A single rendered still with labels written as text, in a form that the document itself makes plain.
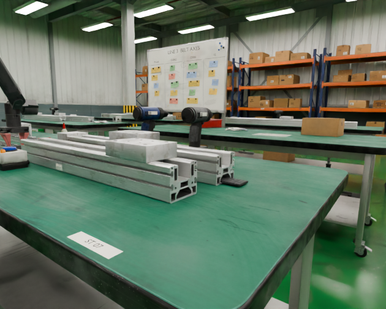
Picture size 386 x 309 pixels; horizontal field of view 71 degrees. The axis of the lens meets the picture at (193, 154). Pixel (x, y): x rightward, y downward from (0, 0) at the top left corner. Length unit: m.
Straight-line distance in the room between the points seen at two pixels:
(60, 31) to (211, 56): 10.89
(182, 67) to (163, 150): 3.67
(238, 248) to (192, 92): 3.79
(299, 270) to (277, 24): 11.46
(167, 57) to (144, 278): 4.27
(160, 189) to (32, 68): 12.90
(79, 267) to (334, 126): 2.34
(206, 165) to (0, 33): 12.69
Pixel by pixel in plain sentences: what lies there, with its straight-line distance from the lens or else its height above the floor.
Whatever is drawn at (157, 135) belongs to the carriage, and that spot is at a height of 0.89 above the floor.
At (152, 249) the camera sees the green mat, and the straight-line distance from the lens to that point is 0.44.
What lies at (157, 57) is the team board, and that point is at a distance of 4.68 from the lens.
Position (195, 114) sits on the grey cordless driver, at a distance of 0.98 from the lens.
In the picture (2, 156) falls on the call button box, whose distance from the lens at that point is 1.10.
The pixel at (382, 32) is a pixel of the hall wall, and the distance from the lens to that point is 11.28.
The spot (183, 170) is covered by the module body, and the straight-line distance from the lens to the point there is 0.67.
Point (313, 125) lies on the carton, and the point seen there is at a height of 0.86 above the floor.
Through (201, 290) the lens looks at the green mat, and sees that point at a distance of 0.36.
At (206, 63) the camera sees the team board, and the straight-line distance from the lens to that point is 4.07.
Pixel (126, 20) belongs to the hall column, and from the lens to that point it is 9.94.
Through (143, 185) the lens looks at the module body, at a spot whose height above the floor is 0.81.
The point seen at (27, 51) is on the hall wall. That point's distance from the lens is 13.49.
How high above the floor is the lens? 0.99
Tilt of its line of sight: 9 degrees down
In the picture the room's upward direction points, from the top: 1 degrees clockwise
